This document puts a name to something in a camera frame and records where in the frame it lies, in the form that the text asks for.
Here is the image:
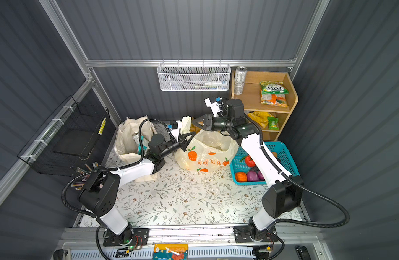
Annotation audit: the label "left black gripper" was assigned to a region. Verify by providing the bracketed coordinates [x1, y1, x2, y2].
[159, 131, 195, 161]

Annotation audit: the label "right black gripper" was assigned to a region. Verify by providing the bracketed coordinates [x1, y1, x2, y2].
[193, 115, 233, 133]

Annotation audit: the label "teal snack packet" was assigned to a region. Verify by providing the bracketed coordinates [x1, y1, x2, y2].
[137, 143, 148, 155]

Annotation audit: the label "cream canvas tote bag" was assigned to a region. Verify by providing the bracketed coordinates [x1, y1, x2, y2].
[115, 116, 157, 164]

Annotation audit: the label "yellow translucent plastic bag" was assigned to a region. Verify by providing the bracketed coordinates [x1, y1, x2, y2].
[175, 130, 239, 173]

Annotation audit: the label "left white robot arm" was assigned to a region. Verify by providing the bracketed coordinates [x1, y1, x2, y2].
[78, 132, 196, 245]

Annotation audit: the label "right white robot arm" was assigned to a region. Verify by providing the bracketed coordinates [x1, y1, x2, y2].
[193, 97, 303, 242]

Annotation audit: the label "yellow snack packet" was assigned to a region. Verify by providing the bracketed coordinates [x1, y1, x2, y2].
[248, 111, 272, 128]

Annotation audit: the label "wooden shelf unit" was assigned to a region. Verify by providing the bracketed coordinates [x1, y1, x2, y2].
[230, 70, 299, 142]

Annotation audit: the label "small green snack packet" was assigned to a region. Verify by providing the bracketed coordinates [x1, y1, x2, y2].
[267, 117, 280, 131]

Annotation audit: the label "red toy tomato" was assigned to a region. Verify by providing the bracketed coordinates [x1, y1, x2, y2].
[244, 156, 256, 168]

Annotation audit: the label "teal plastic basket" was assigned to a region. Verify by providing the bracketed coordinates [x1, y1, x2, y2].
[230, 141, 300, 186]

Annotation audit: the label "toothpaste tube in basket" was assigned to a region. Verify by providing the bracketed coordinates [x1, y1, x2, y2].
[183, 80, 228, 89]

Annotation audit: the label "orange snack bag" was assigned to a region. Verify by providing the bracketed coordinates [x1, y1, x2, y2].
[261, 91, 288, 108]

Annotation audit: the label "green snack bag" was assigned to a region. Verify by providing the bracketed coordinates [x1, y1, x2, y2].
[260, 81, 289, 94]

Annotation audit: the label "orange toy pumpkin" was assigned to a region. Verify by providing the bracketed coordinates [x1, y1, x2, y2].
[235, 172, 248, 183]

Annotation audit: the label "rear silver drink can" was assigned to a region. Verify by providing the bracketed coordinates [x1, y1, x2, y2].
[234, 66, 247, 95]

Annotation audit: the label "purple toy onion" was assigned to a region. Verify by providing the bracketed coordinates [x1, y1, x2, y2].
[247, 171, 260, 182]

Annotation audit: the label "bundle of pencils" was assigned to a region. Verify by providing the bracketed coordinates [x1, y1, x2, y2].
[70, 162, 99, 191]

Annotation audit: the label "colourful box at front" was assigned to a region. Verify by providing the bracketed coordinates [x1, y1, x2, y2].
[152, 244, 189, 260]

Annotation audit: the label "white wire wall basket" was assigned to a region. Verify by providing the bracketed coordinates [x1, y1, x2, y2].
[157, 63, 232, 92]

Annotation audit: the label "black wire wall basket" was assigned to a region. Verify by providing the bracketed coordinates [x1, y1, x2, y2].
[18, 96, 115, 177]

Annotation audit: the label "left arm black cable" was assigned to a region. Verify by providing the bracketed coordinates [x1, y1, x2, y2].
[60, 117, 171, 260]

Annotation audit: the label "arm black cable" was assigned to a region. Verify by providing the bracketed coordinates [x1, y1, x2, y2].
[60, 117, 171, 260]
[244, 113, 351, 228]

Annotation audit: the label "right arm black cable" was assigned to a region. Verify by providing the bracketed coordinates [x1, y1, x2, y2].
[244, 113, 351, 228]

